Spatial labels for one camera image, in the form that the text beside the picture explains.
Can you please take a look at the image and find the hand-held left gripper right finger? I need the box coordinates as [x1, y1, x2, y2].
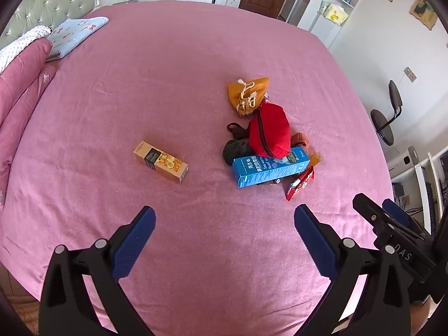
[293, 204, 415, 336]

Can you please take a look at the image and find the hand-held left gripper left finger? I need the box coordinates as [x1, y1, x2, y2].
[39, 206, 156, 336]

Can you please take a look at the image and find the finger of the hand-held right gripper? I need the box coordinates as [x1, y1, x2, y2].
[382, 199, 429, 237]
[352, 193, 403, 235]

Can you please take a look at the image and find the red snack packet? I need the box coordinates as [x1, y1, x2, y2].
[285, 166, 316, 202]

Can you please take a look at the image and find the gold cosmetics box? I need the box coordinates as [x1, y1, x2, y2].
[133, 141, 190, 185]

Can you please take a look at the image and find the blue carton box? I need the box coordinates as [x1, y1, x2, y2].
[232, 146, 311, 188]

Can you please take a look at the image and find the orange knit pouch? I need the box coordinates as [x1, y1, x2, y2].
[290, 132, 311, 148]

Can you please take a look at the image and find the red zip pouch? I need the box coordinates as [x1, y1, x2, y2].
[248, 102, 292, 159]

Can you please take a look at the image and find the dark green knit pouch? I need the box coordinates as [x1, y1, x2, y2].
[223, 138, 253, 165]

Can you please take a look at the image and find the dark brown strap pouch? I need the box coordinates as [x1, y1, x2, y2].
[227, 122, 251, 141]

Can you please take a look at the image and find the yellow drawstring pouch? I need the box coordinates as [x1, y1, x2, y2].
[227, 77, 272, 118]

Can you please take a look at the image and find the white desk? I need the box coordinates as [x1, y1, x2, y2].
[387, 145, 448, 233]

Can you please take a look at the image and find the black chair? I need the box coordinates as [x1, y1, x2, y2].
[370, 80, 403, 146]

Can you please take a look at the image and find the pink bed sheet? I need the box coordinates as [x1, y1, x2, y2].
[0, 2, 394, 323]

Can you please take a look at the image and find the yellow box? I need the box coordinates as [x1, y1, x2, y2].
[320, 2, 349, 26]

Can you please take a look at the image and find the pink folded quilt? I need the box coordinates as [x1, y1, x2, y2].
[0, 38, 58, 197]

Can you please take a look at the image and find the light blue pillow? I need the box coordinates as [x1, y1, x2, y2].
[45, 17, 110, 60]

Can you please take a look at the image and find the white knit blanket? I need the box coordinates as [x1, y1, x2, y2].
[0, 26, 52, 72]

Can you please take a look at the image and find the white wall shelf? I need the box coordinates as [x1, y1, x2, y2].
[308, 0, 375, 50]

